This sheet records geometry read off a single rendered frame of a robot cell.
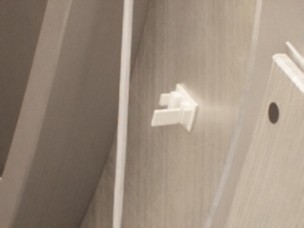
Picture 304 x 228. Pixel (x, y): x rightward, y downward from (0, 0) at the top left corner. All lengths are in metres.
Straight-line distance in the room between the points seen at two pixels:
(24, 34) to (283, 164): 1.05
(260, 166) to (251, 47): 0.06
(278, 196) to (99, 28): 0.17
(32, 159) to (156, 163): 0.07
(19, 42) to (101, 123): 0.86
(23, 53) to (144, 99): 0.89
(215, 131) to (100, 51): 0.09
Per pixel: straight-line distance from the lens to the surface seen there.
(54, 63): 0.99
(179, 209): 0.98
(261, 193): 0.89
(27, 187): 1.04
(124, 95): 0.96
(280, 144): 0.87
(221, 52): 0.93
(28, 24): 1.90
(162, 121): 0.95
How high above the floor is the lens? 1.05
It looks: 6 degrees down
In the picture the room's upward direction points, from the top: 1 degrees clockwise
